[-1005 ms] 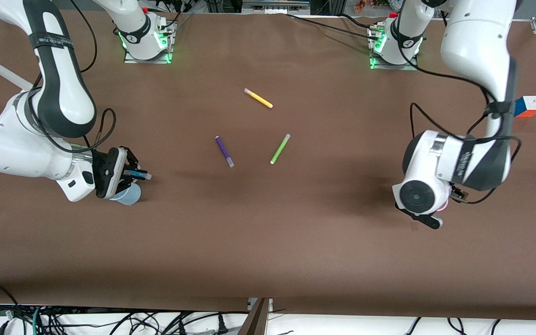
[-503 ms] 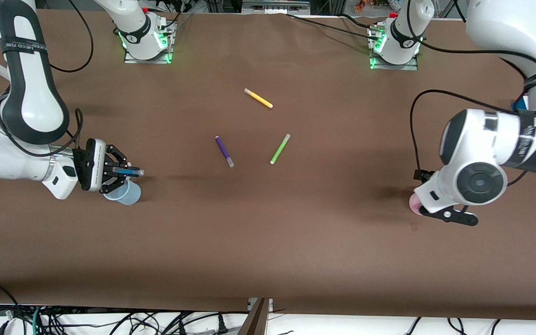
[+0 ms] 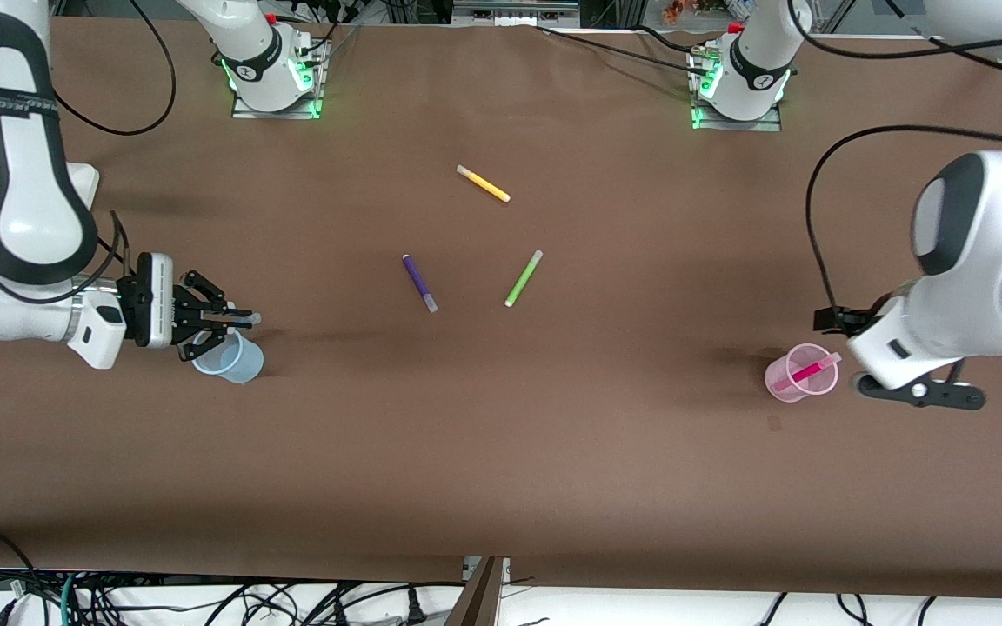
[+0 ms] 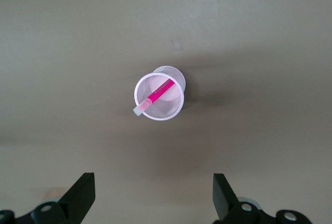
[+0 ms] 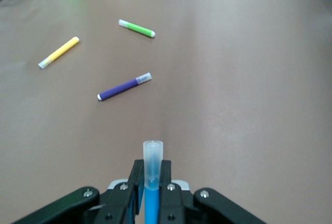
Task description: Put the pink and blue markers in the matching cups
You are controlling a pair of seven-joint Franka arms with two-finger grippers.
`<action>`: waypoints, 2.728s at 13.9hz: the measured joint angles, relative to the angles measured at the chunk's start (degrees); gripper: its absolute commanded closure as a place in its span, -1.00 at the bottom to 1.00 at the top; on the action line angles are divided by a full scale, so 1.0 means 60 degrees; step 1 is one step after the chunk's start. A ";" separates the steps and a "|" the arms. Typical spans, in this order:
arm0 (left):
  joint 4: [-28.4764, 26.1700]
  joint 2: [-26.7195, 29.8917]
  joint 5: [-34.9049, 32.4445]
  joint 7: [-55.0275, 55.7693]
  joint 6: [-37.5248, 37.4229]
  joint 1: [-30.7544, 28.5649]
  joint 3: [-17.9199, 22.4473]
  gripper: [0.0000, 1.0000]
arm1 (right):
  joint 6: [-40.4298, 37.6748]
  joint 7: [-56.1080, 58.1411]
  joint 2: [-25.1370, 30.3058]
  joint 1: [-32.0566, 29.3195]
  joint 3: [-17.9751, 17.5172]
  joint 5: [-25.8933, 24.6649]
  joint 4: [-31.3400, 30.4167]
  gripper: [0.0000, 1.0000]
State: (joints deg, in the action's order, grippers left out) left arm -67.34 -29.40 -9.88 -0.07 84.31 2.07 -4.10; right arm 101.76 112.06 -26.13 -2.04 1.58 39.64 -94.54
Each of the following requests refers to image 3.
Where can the purple marker with clear cap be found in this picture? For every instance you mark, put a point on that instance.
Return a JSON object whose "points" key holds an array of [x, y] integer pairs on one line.
{"points": [[418, 280]]}

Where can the translucent pink plastic cup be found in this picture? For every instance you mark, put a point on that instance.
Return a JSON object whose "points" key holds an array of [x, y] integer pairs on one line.
{"points": [[823, 384]]}

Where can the pink marker with clear cap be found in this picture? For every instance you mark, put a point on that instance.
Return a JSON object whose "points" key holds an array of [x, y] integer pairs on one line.
{"points": [[807, 372]]}

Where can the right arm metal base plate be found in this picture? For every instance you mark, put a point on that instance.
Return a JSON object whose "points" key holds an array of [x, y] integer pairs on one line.
{"points": [[275, 114]]}

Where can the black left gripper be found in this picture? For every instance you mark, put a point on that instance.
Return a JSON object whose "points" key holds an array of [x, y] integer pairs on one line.
{"points": [[852, 320]]}

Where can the yellow marker with clear cap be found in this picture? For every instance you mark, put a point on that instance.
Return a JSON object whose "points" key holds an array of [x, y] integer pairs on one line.
{"points": [[484, 183]]}

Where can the grey metal equipment box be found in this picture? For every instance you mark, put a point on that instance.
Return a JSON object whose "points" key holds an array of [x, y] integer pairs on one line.
{"points": [[514, 10]]}

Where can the translucent blue plastic cup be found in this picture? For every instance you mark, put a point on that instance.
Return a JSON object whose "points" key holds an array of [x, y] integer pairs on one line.
{"points": [[240, 365]]}

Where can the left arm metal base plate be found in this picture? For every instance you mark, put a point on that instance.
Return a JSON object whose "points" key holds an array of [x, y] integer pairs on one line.
{"points": [[762, 124]]}

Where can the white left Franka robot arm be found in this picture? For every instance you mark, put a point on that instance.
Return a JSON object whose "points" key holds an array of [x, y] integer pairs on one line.
{"points": [[988, 261]]}

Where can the green marker with clear cap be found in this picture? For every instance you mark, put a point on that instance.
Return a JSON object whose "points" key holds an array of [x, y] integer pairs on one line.
{"points": [[523, 279]]}

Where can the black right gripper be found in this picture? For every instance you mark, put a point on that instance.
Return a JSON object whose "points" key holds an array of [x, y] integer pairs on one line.
{"points": [[156, 302]]}

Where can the blue marker with clear cap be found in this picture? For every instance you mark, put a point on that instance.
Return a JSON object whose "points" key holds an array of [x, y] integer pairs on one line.
{"points": [[254, 319]]}

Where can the brown table cover sheet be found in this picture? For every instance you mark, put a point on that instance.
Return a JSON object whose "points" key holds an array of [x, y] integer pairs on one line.
{"points": [[501, 452]]}

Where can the brown table leg beam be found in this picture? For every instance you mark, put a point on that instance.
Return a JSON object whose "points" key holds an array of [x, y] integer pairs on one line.
{"points": [[475, 600]]}

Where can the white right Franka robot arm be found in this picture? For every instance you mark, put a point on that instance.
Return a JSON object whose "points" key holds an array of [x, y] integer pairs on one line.
{"points": [[23, 174]]}

